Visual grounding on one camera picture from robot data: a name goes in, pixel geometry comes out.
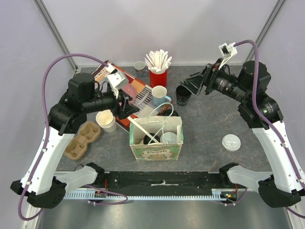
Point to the stack of white paper cups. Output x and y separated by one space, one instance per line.
106 120

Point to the black coffee cup lid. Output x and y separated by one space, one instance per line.
147 140

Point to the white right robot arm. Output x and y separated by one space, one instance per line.
282 188

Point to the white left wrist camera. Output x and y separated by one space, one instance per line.
117 81

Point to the white straw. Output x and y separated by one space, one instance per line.
179 134
142 129

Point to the pink polka dot plate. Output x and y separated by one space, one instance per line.
130 90

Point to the light blue ceramic mug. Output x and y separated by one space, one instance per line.
159 95

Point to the red straw holder cup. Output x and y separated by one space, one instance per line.
158 79

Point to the bundle of white straws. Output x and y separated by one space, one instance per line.
158 61

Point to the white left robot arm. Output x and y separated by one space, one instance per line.
40 185

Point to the grey ceramic mug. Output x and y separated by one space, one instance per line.
140 68

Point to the green patterned paper bag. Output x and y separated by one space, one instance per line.
155 125

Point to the stack of black cups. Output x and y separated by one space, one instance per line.
182 95

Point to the colourful patchwork placemat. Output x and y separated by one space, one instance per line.
140 92

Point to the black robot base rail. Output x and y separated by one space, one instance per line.
115 180

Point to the white coffee cup lid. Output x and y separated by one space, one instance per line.
168 138

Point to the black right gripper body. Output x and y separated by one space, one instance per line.
208 79

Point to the stack of white lids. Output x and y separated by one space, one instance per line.
231 142

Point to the cardboard cup carrier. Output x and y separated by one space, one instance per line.
87 134

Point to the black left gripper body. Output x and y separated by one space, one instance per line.
117 107

